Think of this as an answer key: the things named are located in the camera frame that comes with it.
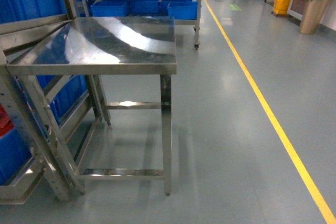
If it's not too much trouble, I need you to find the blue bin on far cart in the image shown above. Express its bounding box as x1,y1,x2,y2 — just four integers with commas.
167,2,198,20

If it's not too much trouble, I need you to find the green floor sign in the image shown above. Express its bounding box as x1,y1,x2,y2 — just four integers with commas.
227,4,241,11

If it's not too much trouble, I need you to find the small stainless steel table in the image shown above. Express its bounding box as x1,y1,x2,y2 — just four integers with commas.
5,17,176,195

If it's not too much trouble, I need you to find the stainless steel flow rack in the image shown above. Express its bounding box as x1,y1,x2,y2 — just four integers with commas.
0,0,111,206

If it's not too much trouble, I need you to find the yellow mop bucket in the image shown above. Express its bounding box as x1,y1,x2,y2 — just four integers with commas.
271,0,291,16

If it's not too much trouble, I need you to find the tall tan planter pot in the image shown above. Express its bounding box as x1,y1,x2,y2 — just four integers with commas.
299,0,331,35

